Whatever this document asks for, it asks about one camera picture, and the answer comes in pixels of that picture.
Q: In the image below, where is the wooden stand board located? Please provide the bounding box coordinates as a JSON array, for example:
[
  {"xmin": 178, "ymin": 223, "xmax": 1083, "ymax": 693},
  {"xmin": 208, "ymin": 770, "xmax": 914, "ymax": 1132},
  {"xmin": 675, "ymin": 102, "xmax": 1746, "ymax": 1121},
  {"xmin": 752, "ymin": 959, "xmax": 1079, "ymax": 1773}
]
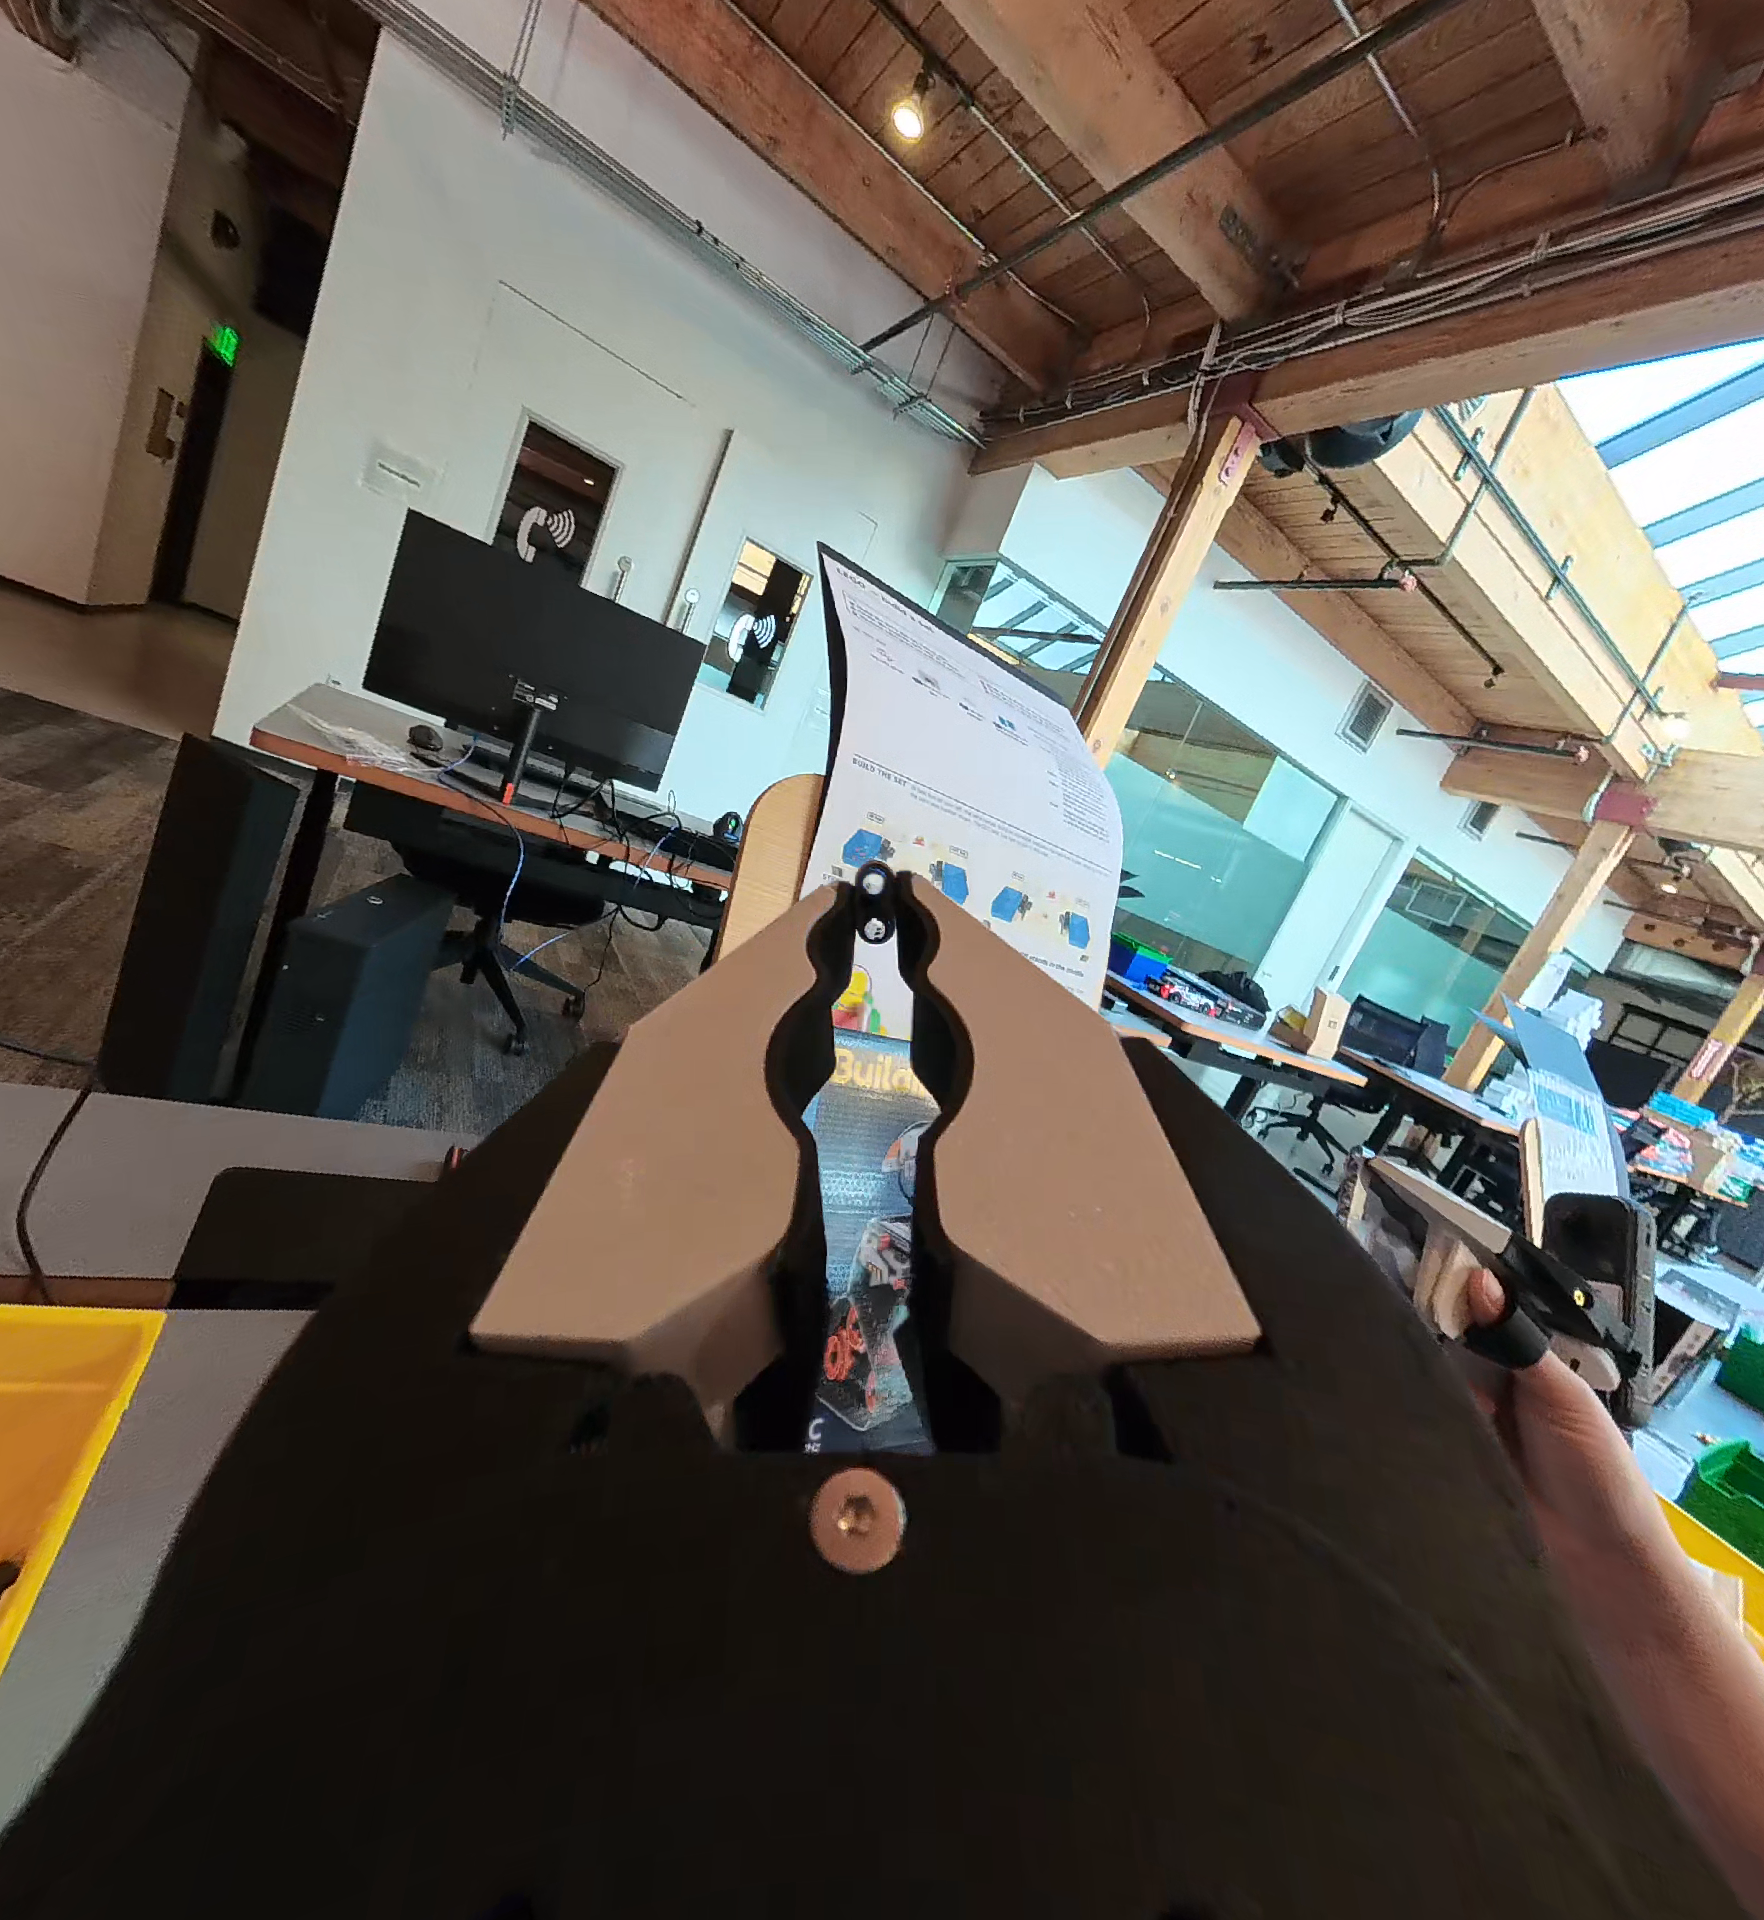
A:
[{"xmin": 712, "ymin": 774, "xmax": 833, "ymax": 963}]

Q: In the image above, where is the phone icon door window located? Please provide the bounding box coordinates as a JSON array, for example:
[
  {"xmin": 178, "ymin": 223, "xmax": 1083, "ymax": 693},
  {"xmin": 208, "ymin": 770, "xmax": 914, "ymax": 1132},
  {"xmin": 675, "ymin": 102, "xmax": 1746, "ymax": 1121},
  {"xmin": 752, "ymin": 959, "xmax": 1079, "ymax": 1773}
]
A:
[
  {"xmin": 724, "ymin": 537, "xmax": 819, "ymax": 709},
  {"xmin": 498, "ymin": 416, "xmax": 625, "ymax": 584}
]

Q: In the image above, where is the grey desk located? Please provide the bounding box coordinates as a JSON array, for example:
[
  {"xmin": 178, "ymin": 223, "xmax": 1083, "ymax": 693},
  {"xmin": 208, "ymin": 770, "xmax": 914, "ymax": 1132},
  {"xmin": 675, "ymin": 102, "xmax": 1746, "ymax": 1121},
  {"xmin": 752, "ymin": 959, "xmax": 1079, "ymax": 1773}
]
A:
[{"xmin": 0, "ymin": 1073, "xmax": 472, "ymax": 1869}]

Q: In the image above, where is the black swivel chair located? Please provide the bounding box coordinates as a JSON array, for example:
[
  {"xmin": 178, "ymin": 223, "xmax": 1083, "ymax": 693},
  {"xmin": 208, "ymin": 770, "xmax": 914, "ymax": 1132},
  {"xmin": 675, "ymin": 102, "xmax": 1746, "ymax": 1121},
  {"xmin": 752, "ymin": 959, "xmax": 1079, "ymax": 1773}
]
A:
[{"xmin": 345, "ymin": 781, "xmax": 692, "ymax": 1056}]

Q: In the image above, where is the wooden monitor desk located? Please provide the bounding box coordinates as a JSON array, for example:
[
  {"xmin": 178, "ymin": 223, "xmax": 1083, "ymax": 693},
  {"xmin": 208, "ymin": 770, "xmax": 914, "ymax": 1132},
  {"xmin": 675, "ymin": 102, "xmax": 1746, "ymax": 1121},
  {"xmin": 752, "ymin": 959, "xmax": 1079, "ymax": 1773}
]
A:
[{"xmin": 231, "ymin": 682, "xmax": 739, "ymax": 1103}]

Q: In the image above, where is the wooden office desk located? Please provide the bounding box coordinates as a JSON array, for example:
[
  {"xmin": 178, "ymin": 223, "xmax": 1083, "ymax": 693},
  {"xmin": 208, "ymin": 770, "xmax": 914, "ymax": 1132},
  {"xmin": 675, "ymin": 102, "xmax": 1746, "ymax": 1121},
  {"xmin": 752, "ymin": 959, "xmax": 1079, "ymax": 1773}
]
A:
[{"xmin": 1106, "ymin": 972, "xmax": 1528, "ymax": 1187}]

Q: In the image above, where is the yellow parts bin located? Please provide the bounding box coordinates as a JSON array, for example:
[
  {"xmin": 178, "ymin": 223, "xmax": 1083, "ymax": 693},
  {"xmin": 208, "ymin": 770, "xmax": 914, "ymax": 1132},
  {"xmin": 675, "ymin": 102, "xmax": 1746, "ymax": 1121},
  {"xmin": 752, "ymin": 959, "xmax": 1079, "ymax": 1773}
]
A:
[{"xmin": 0, "ymin": 1300, "xmax": 168, "ymax": 1816}]

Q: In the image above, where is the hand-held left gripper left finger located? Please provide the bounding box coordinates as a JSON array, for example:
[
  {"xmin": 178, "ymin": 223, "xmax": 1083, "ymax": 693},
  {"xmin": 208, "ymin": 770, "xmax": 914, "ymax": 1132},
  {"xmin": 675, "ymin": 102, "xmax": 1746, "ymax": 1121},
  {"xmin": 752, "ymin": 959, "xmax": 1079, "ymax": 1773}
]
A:
[{"xmin": 471, "ymin": 881, "xmax": 863, "ymax": 1454}]

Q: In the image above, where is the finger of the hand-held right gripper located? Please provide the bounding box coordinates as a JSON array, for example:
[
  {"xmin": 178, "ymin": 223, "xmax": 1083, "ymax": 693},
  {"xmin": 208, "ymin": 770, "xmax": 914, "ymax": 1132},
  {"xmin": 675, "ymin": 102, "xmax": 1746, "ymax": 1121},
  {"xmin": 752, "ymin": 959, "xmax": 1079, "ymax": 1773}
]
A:
[{"xmin": 1359, "ymin": 1152, "xmax": 1521, "ymax": 1262}]

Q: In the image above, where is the person's right forearm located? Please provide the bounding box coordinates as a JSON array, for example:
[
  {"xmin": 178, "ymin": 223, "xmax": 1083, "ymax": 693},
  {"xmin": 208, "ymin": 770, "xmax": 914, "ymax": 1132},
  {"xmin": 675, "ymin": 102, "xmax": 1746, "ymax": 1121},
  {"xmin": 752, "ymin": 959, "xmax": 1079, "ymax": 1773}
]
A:
[{"xmin": 1531, "ymin": 1476, "xmax": 1764, "ymax": 1920}]

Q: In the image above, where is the blue robot kit box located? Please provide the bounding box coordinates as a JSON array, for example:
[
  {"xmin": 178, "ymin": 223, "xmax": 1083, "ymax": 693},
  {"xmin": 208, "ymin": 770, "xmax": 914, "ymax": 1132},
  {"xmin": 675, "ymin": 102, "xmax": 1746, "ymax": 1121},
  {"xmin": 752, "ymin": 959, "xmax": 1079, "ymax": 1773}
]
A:
[{"xmin": 798, "ymin": 1035, "xmax": 947, "ymax": 1456}]

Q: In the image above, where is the dark tower device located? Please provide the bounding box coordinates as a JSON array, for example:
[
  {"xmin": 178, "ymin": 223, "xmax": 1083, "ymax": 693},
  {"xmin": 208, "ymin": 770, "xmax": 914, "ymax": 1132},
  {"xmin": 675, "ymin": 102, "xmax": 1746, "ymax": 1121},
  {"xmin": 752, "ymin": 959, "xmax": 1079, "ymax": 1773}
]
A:
[{"xmin": 100, "ymin": 732, "xmax": 311, "ymax": 1108}]

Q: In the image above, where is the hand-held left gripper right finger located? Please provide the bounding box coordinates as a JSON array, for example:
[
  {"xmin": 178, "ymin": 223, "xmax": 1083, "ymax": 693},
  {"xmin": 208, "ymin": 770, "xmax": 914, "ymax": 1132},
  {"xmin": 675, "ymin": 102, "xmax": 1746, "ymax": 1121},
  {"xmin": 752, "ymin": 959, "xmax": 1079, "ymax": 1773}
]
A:
[{"xmin": 890, "ymin": 873, "xmax": 1262, "ymax": 1454}]

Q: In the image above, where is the black computer tower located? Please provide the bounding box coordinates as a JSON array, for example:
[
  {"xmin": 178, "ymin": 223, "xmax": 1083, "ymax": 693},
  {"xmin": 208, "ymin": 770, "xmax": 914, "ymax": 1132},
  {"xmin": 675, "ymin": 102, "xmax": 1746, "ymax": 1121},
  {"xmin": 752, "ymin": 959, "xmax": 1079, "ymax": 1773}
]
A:
[{"xmin": 241, "ymin": 873, "xmax": 460, "ymax": 1121}]

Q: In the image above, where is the person's right hand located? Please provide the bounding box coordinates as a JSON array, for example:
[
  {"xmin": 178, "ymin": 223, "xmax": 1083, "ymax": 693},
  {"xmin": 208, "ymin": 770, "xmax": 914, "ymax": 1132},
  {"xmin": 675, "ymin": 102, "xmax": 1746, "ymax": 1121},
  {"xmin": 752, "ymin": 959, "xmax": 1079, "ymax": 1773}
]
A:
[{"xmin": 1461, "ymin": 1265, "xmax": 1655, "ymax": 1534}]

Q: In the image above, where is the black flat device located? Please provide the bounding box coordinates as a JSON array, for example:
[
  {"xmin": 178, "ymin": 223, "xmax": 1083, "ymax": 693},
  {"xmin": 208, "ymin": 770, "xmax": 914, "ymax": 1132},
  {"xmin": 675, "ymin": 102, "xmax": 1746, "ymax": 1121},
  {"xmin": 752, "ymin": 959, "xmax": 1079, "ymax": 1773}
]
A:
[{"xmin": 165, "ymin": 1165, "xmax": 452, "ymax": 1310}]

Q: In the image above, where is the white instruction sheet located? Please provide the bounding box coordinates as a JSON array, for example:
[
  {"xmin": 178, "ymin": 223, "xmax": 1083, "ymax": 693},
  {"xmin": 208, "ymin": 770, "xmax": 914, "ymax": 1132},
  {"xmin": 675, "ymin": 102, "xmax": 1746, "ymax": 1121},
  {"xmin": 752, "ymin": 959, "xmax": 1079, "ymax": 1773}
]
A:
[{"xmin": 798, "ymin": 543, "xmax": 1128, "ymax": 1037}]

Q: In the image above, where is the black computer monitor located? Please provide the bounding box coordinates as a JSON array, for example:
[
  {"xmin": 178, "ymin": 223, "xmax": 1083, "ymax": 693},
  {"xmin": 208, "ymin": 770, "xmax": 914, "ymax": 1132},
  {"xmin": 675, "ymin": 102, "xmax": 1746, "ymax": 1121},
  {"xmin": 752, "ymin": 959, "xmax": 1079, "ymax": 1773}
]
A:
[{"xmin": 362, "ymin": 506, "xmax": 708, "ymax": 804}]

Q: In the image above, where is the black power cable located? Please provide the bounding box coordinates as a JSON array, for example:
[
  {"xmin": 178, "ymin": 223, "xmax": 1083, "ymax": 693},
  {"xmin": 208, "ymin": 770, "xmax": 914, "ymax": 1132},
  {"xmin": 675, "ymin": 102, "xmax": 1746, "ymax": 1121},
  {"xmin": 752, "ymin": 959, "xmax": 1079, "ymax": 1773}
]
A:
[{"xmin": 0, "ymin": 983, "xmax": 107, "ymax": 1310}]

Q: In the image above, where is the blue network cable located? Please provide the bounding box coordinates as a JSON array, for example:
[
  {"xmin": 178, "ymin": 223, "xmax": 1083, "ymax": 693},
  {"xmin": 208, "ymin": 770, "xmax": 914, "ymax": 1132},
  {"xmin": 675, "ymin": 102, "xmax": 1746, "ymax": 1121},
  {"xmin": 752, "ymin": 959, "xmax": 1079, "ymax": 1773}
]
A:
[{"xmin": 440, "ymin": 751, "xmax": 689, "ymax": 975}]

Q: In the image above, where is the tilted paper stand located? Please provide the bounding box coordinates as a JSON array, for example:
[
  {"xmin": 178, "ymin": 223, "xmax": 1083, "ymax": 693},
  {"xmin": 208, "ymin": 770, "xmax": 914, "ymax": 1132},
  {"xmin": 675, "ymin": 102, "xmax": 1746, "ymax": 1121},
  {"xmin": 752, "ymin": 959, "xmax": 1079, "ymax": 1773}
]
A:
[{"xmin": 1482, "ymin": 996, "xmax": 1630, "ymax": 1202}]

